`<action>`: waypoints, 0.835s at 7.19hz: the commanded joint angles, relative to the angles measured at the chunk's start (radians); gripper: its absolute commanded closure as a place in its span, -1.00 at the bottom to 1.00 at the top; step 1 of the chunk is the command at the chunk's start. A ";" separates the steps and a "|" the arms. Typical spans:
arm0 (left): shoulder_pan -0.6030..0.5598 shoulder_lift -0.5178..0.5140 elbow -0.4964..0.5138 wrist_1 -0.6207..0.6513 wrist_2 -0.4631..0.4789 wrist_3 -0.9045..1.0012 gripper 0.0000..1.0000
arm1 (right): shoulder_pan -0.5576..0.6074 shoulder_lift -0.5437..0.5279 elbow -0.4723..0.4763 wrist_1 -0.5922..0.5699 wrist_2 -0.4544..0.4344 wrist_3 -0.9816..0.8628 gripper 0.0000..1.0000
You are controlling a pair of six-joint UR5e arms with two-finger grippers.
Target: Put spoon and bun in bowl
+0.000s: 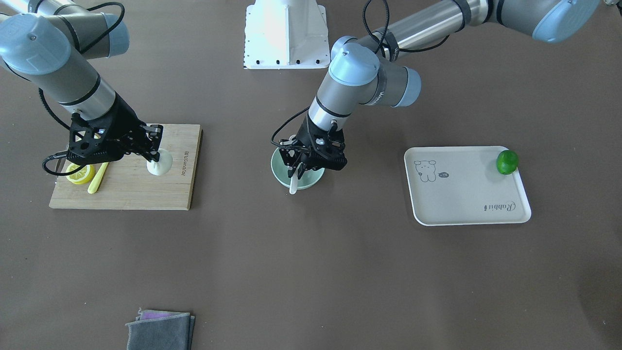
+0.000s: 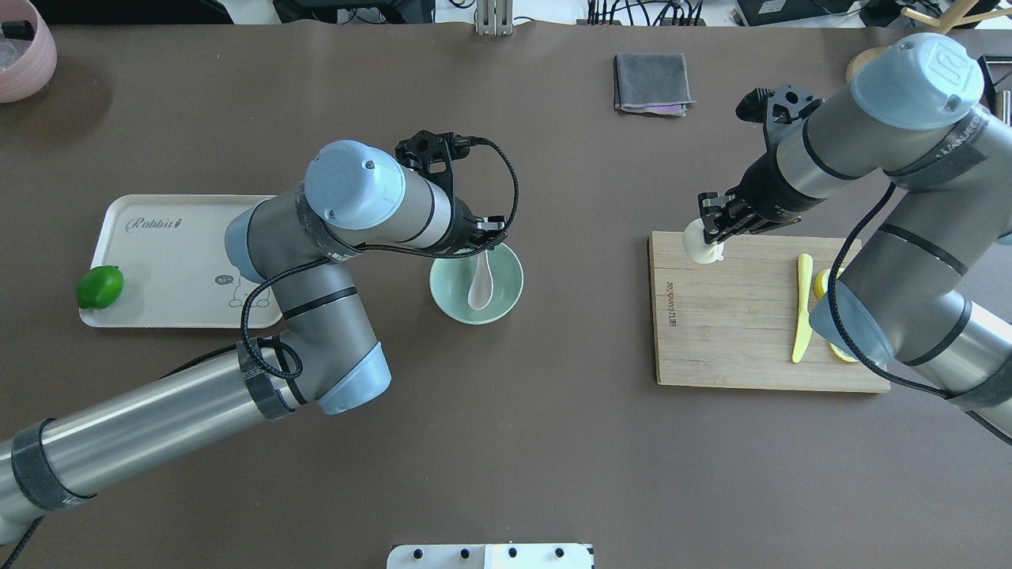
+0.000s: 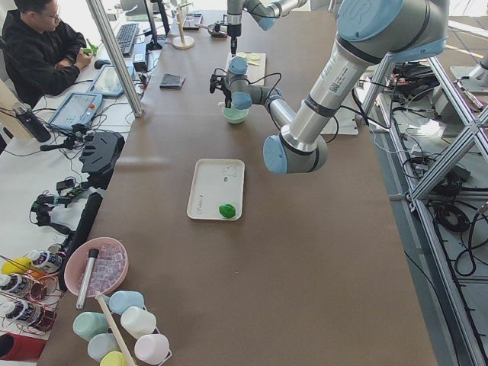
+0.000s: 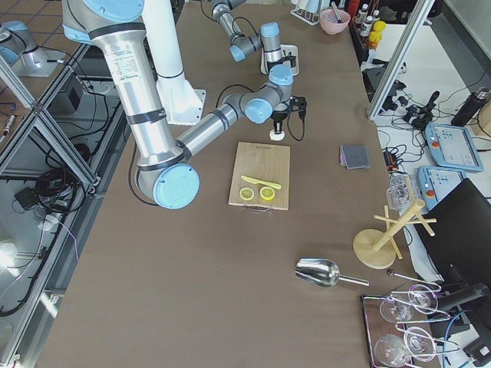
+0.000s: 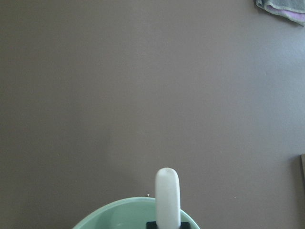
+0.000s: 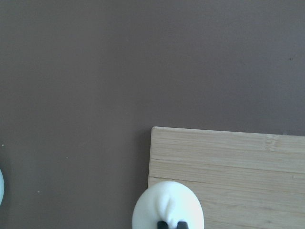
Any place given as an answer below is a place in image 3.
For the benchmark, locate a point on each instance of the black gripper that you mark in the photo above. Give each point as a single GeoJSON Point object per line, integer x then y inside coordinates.
{"type": "Point", "coordinates": [227, 94]}
{"type": "Point", "coordinates": [232, 31]}

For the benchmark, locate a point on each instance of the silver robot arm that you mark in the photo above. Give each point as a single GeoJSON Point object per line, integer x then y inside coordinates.
{"type": "Point", "coordinates": [367, 32]}
{"type": "Point", "coordinates": [264, 15]}

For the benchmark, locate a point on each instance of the mint green bowl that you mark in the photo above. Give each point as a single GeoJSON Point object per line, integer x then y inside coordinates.
{"type": "Point", "coordinates": [234, 116]}

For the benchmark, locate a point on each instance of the pink bowl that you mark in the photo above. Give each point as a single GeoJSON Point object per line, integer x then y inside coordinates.
{"type": "Point", "coordinates": [109, 270]}

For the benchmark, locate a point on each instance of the metal tube in bowl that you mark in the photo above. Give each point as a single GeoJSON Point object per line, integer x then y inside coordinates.
{"type": "Point", "coordinates": [83, 290]}

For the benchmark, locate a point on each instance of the metal scoop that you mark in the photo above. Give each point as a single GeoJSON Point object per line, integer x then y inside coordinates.
{"type": "Point", "coordinates": [211, 29]}

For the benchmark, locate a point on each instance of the wooden cutting board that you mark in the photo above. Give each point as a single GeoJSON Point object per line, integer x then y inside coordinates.
{"type": "Point", "coordinates": [255, 68]}

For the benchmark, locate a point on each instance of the wooden mug tree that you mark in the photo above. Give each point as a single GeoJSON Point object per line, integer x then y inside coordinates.
{"type": "Point", "coordinates": [182, 41]}

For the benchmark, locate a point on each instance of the grey folded cloth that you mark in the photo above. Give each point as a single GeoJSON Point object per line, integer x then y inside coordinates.
{"type": "Point", "coordinates": [172, 81]}

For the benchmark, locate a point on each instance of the cream rabbit tray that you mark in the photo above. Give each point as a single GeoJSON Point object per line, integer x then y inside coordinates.
{"type": "Point", "coordinates": [216, 182]}

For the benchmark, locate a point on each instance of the black keyboard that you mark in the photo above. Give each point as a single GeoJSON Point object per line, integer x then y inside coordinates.
{"type": "Point", "coordinates": [125, 37]}

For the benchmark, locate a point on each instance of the green lime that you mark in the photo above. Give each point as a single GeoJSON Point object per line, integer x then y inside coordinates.
{"type": "Point", "coordinates": [227, 211]}

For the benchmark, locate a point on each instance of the upper blue teach pendant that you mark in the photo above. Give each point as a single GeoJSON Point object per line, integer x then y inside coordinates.
{"type": "Point", "coordinates": [106, 83]}

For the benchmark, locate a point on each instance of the blue teach pendant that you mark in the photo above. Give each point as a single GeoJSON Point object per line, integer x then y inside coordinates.
{"type": "Point", "coordinates": [106, 83]}
{"type": "Point", "coordinates": [76, 108]}

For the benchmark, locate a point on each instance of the black computer mouse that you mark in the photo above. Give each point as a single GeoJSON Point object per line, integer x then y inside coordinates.
{"type": "Point", "coordinates": [99, 63]}

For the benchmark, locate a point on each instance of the lower blue teach pendant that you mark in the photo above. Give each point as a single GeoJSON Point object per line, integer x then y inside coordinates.
{"type": "Point", "coordinates": [76, 108]}

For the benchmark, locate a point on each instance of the seated person black hoodie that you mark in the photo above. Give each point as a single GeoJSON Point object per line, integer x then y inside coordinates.
{"type": "Point", "coordinates": [44, 55]}

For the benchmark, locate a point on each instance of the black water bottle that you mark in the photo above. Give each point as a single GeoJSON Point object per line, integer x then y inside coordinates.
{"type": "Point", "coordinates": [31, 122]}

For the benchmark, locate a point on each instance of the pastel blue cup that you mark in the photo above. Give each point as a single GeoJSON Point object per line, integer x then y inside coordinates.
{"type": "Point", "coordinates": [122, 300]}

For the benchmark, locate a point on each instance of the white cup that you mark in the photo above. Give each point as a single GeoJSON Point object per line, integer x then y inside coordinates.
{"type": "Point", "coordinates": [138, 322]}

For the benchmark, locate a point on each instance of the pink cup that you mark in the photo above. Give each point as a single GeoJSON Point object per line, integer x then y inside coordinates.
{"type": "Point", "coordinates": [153, 349]}

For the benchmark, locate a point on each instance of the mint green cup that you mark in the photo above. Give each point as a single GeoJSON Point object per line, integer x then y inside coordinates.
{"type": "Point", "coordinates": [89, 324]}

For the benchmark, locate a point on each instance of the yellow toy fruits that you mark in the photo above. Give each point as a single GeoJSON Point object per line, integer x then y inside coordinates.
{"type": "Point", "coordinates": [16, 266]}

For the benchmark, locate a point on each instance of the pale blue cup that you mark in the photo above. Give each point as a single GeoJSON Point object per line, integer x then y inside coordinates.
{"type": "Point", "coordinates": [100, 345]}

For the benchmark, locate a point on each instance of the yellow cup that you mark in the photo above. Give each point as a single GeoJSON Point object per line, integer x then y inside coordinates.
{"type": "Point", "coordinates": [114, 358]}

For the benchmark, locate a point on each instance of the aluminium frame post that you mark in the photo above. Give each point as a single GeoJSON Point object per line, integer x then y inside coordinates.
{"type": "Point", "coordinates": [107, 36]}

